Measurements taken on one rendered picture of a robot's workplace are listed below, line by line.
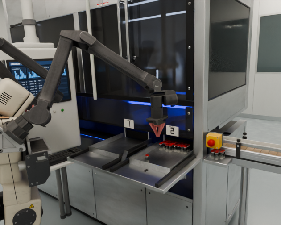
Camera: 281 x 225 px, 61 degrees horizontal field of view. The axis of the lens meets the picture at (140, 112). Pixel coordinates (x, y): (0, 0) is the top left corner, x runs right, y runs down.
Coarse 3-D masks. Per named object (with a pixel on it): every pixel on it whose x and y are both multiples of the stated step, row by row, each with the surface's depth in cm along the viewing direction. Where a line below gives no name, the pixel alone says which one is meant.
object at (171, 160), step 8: (144, 152) 145; (152, 152) 148; (160, 152) 148; (168, 152) 147; (176, 152) 147; (192, 152) 140; (136, 160) 131; (144, 160) 137; (152, 160) 137; (160, 160) 136; (168, 160) 136; (176, 160) 135; (184, 160) 132; (152, 168) 125; (160, 168) 122; (168, 168) 119
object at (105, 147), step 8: (120, 136) 178; (96, 144) 159; (104, 144) 165; (112, 144) 165; (120, 144) 165; (128, 144) 164; (136, 144) 163; (96, 152) 151; (104, 152) 146; (112, 152) 151; (120, 152) 150
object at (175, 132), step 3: (168, 126) 145; (171, 126) 144; (174, 126) 143; (168, 129) 146; (171, 129) 144; (174, 129) 143; (177, 129) 142; (168, 132) 146; (171, 132) 145; (174, 132) 143; (177, 132) 142; (174, 135) 144; (177, 135) 143
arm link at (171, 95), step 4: (156, 80) 111; (156, 84) 110; (160, 84) 111; (156, 88) 110; (160, 88) 111; (152, 92) 113; (156, 92) 112; (160, 92) 114; (164, 92) 114; (168, 92) 114; (172, 92) 114; (168, 96) 113; (172, 96) 113; (176, 96) 114; (168, 100) 112; (172, 100) 113; (176, 100) 114; (164, 104) 115; (168, 104) 114; (172, 104) 115
